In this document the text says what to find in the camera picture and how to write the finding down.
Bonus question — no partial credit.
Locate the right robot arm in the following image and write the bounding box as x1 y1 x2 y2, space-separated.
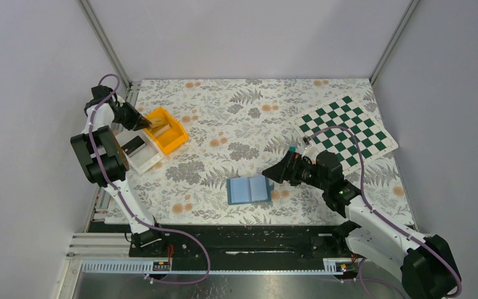
262 151 462 298

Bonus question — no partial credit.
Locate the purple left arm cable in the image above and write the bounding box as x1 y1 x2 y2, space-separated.
87 74 212 287

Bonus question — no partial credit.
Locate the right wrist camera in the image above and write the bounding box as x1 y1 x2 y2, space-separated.
303 140 320 163

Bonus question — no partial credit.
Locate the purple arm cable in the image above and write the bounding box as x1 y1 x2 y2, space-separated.
302 125 463 299
87 74 212 287

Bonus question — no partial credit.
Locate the white plastic bin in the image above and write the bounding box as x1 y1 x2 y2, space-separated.
115 130 165 174

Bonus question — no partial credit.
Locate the green white chessboard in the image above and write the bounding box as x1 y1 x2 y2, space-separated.
291 96 398 174

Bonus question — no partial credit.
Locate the blue card holder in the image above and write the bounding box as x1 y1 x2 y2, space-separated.
227 175 274 206

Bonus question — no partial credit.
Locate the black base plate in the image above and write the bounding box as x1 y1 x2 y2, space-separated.
128 224 415 271

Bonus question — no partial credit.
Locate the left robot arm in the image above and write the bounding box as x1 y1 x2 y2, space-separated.
70 84 167 255

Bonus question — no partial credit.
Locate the orange plastic bin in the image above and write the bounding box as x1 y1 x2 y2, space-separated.
144 107 189 155

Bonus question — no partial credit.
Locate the black item in white bin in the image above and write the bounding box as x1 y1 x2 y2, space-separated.
121 136 146 157

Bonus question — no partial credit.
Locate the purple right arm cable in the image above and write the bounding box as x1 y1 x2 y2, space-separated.
302 125 463 299

